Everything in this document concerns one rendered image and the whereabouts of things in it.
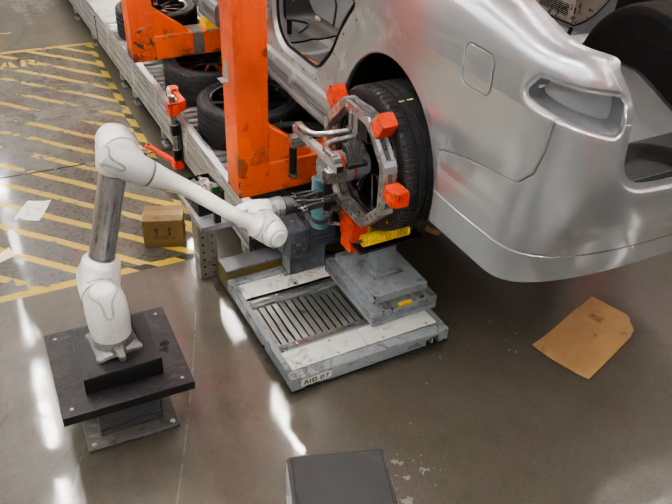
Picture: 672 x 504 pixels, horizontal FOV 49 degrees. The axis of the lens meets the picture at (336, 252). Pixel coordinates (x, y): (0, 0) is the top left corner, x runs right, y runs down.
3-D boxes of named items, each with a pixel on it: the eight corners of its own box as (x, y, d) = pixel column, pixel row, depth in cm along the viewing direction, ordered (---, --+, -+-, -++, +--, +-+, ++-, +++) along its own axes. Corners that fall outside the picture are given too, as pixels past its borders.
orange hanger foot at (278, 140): (361, 172, 384) (365, 111, 364) (269, 193, 363) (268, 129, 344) (346, 158, 396) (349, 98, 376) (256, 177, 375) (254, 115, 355)
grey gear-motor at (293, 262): (357, 266, 391) (361, 210, 370) (285, 286, 374) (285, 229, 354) (341, 248, 403) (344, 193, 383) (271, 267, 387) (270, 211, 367)
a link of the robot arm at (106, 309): (94, 350, 280) (83, 306, 267) (86, 321, 293) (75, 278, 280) (136, 338, 285) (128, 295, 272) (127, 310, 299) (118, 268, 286)
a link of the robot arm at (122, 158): (159, 164, 255) (150, 147, 265) (111, 145, 244) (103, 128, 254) (142, 195, 259) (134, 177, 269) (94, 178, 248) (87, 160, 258)
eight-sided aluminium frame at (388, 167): (390, 243, 321) (401, 130, 290) (377, 247, 319) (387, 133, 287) (333, 185, 360) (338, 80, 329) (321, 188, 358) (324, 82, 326)
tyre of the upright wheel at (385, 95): (472, 202, 303) (425, 52, 307) (425, 214, 293) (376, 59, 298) (401, 233, 363) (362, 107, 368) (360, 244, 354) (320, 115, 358)
